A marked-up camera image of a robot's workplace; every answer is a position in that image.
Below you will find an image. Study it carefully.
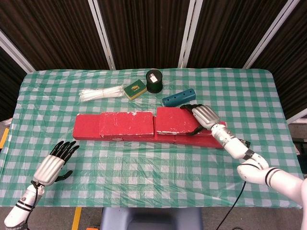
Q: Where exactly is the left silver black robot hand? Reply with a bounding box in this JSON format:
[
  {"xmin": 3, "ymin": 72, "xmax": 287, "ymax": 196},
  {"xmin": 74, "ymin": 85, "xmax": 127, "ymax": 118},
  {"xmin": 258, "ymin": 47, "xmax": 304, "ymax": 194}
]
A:
[{"xmin": 33, "ymin": 140, "xmax": 80, "ymax": 187}]

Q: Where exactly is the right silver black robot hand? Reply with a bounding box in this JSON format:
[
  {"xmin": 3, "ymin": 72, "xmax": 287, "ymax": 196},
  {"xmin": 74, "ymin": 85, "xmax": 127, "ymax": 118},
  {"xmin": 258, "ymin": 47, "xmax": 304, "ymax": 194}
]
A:
[{"xmin": 179, "ymin": 103, "xmax": 221, "ymax": 137}]

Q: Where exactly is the red brick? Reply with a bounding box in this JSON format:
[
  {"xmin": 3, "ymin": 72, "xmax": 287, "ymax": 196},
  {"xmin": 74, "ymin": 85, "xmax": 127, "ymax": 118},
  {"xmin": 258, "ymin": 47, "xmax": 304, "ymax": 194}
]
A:
[
  {"xmin": 122, "ymin": 116, "xmax": 176, "ymax": 144},
  {"xmin": 155, "ymin": 106, "xmax": 204, "ymax": 135},
  {"xmin": 98, "ymin": 111, "xmax": 154, "ymax": 139},
  {"xmin": 174, "ymin": 121, "xmax": 228, "ymax": 150},
  {"xmin": 72, "ymin": 114, "xmax": 125, "ymax": 142}
]

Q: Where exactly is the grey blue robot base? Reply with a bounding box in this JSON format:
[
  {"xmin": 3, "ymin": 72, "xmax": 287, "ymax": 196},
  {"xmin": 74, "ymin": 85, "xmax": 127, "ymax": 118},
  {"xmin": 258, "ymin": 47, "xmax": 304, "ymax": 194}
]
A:
[{"xmin": 99, "ymin": 206, "xmax": 203, "ymax": 230}]

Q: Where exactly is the blue block with holes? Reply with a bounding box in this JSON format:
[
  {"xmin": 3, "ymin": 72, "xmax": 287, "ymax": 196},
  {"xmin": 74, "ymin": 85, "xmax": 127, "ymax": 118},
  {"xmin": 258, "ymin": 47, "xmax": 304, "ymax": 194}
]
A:
[{"xmin": 162, "ymin": 88, "xmax": 196, "ymax": 108}]

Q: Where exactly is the green white checked tablecloth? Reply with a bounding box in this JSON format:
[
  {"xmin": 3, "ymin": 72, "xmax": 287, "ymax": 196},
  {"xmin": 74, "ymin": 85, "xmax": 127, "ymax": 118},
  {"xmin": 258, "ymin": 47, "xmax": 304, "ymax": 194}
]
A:
[{"xmin": 0, "ymin": 68, "xmax": 307, "ymax": 209}]

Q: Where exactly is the yellow floor tape strip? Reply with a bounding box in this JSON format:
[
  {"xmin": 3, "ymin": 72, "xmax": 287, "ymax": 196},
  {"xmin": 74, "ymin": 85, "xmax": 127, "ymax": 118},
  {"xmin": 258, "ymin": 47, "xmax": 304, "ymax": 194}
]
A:
[
  {"xmin": 0, "ymin": 128, "xmax": 10, "ymax": 148},
  {"xmin": 71, "ymin": 207, "xmax": 83, "ymax": 230}
]

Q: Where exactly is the dark green cylinder can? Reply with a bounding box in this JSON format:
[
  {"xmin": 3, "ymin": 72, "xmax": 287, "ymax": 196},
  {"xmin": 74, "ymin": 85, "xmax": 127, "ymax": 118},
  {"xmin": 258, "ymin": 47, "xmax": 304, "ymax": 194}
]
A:
[{"xmin": 145, "ymin": 69, "xmax": 163, "ymax": 94}]

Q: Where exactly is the green yellow sponge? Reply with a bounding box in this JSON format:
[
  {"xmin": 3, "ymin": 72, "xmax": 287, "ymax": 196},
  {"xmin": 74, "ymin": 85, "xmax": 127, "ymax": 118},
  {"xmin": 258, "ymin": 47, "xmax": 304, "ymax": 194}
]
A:
[{"xmin": 123, "ymin": 80, "xmax": 147, "ymax": 100}]

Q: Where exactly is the white stick bundle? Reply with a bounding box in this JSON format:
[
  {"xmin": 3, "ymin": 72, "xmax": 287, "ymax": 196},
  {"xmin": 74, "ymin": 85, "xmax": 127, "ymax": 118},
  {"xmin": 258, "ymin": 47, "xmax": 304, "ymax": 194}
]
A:
[{"xmin": 79, "ymin": 85, "xmax": 125, "ymax": 103}]

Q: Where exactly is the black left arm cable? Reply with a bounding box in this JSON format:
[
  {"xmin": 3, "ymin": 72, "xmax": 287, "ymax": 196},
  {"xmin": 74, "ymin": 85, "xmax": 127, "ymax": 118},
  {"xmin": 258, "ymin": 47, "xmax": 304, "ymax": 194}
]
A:
[{"xmin": 24, "ymin": 182, "xmax": 40, "ymax": 230}]

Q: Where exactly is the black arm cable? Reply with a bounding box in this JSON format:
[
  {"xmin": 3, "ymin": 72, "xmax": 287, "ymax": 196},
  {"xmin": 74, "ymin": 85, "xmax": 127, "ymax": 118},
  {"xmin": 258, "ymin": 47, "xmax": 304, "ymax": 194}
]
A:
[
  {"xmin": 24, "ymin": 182, "xmax": 40, "ymax": 230},
  {"xmin": 215, "ymin": 181, "xmax": 247, "ymax": 230}
]

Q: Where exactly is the white partition frame post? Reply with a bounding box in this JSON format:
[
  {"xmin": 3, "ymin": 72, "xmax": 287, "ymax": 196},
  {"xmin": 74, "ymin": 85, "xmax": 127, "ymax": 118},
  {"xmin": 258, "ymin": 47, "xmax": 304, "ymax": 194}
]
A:
[
  {"xmin": 0, "ymin": 30, "xmax": 36, "ymax": 74},
  {"xmin": 242, "ymin": 0, "xmax": 302, "ymax": 69},
  {"xmin": 177, "ymin": 0, "xmax": 204, "ymax": 69},
  {"xmin": 87, "ymin": 0, "xmax": 117, "ymax": 70},
  {"xmin": 286, "ymin": 107, "xmax": 307, "ymax": 125}
]

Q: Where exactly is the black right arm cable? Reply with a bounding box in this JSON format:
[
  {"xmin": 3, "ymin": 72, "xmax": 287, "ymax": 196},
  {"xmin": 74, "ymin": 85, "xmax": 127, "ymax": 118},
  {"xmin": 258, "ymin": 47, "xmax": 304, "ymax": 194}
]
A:
[{"xmin": 215, "ymin": 181, "xmax": 247, "ymax": 230}]

